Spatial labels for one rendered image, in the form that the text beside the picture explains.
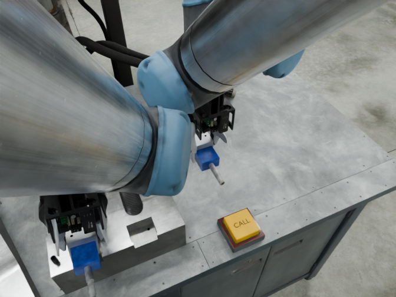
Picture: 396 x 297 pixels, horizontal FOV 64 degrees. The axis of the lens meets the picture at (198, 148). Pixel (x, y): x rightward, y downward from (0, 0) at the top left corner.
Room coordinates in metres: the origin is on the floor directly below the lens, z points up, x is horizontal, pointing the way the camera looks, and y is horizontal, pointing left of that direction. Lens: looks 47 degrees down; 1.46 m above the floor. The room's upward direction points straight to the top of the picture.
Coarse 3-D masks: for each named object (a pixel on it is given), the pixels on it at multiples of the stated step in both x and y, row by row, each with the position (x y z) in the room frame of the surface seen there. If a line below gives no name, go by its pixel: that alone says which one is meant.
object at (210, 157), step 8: (208, 136) 0.50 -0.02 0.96; (200, 144) 0.48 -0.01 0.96; (208, 144) 0.48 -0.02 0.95; (192, 152) 0.47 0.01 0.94; (200, 152) 0.47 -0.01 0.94; (208, 152) 0.47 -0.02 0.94; (192, 160) 0.47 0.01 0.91; (200, 160) 0.44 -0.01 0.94; (208, 160) 0.44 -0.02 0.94; (216, 160) 0.45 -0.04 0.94; (200, 168) 0.44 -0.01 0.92; (208, 168) 0.44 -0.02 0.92; (216, 176) 0.41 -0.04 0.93
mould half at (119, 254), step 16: (112, 192) 0.40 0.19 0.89; (112, 208) 0.36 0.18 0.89; (144, 208) 0.36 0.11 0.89; (160, 208) 0.36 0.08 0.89; (176, 208) 0.36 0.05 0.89; (112, 224) 0.32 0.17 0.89; (128, 224) 0.32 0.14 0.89; (160, 224) 0.32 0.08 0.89; (176, 224) 0.32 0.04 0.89; (48, 240) 0.28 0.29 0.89; (112, 240) 0.28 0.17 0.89; (128, 240) 0.28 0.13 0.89; (160, 240) 0.30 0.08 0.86; (176, 240) 0.31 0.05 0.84; (48, 256) 0.25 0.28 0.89; (64, 256) 0.25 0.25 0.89; (112, 256) 0.26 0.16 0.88; (128, 256) 0.27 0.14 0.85; (144, 256) 0.28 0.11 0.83; (64, 272) 0.22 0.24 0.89; (96, 272) 0.24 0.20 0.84; (112, 272) 0.25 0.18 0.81; (64, 288) 0.22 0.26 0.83; (80, 288) 0.23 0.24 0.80
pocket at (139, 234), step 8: (136, 224) 0.32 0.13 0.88; (144, 224) 0.33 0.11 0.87; (152, 224) 0.34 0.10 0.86; (128, 232) 0.32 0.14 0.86; (136, 232) 0.32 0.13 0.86; (144, 232) 0.32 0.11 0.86; (152, 232) 0.32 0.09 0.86; (136, 240) 0.30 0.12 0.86; (144, 240) 0.30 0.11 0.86; (152, 240) 0.29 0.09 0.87
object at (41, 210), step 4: (40, 196) 0.27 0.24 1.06; (40, 200) 0.26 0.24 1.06; (40, 204) 0.26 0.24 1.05; (40, 208) 0.26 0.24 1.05; (40, 212) 0.25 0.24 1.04; (44, 212) 0.26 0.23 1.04; (40, 216) 0.25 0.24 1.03; (44, 216) 0.25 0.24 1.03; (44, 220) 0.25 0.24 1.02; (44, 224) 0.25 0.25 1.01; (48, 232) 0.25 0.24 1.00
